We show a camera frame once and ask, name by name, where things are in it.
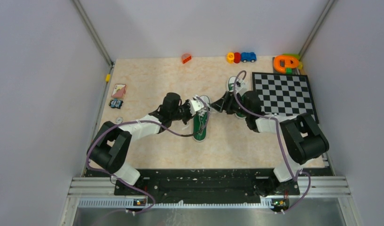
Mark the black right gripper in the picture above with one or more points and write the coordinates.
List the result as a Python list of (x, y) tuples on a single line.
[(225, 103)]

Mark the black white chessboard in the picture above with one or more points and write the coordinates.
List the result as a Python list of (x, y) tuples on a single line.
[(284, 94)]

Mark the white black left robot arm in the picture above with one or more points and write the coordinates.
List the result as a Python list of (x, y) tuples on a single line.
[(110, 146)]

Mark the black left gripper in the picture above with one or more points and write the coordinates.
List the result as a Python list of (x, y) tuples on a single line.
[(186, 104)]

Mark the aluminium frame rail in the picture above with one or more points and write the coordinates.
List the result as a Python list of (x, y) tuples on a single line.
[(99, 192)]

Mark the orange green ring toy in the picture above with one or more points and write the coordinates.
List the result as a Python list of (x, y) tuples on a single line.
[(287, 64)]

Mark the yellow clip on frame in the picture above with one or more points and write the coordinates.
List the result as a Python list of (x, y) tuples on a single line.
[(107, 79)]

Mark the pink tangram puzzle box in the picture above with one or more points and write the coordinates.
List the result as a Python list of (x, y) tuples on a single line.
[(119, 91)]

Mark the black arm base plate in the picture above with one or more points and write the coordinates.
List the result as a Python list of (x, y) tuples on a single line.
[(199, 186)]

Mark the blue toy car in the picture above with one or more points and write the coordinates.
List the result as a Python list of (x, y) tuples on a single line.
[(248, 57)]

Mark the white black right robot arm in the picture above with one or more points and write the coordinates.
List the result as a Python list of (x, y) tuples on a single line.
[(300, 138)]

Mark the yellow toy block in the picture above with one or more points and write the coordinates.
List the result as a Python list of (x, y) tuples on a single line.
[(230, 57)]

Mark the red toy block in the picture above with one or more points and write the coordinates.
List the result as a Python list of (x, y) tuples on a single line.
[(237, 57)]

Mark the small round white disc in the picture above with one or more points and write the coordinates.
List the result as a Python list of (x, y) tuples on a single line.
[(119, 120)]

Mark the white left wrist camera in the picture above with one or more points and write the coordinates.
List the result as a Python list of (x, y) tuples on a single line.
[(196, 105)]

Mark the green canvas sneaker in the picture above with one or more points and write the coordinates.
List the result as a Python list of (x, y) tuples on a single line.
[(234, 83), (200, 122)]

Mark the orange toy brick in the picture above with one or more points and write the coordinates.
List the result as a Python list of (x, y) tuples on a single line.
[(186, 58)]

